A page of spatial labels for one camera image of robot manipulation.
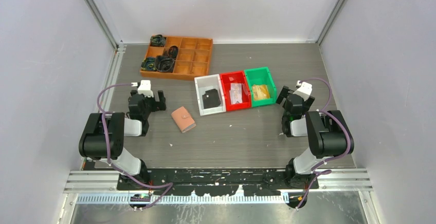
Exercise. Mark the white plastic bin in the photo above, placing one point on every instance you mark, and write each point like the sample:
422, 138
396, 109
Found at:
205, 83

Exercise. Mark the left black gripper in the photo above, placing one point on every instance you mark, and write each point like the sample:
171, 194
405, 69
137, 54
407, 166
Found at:
157, 105

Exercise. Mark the orange compartment tray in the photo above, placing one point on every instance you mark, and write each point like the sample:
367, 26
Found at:
177, 57

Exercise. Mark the clear packets in red bin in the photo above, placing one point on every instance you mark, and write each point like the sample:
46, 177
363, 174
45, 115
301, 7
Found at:
236, 93

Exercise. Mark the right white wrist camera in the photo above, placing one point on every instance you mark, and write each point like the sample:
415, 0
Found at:
303, 90

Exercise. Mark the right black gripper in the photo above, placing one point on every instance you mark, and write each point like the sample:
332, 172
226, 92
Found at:
286, 91

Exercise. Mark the green plastic bin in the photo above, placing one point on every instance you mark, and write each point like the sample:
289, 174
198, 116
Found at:
259, 76

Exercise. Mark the pink leather card holder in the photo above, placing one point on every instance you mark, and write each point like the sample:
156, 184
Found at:
183, 119

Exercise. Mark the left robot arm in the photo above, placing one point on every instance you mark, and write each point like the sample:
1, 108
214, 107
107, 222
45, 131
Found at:
103, 135

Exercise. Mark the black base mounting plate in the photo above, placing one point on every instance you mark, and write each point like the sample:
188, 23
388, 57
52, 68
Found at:
226, 182

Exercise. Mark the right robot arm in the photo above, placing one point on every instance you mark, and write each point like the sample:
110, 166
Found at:
327, 133

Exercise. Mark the red plastic bin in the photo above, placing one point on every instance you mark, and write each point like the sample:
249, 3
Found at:
235, 77

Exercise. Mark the black object in white bin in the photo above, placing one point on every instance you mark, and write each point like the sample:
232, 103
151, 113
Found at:
211, 99

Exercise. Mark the yellow packet in green bin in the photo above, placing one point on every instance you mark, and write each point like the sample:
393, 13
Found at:
260, 92

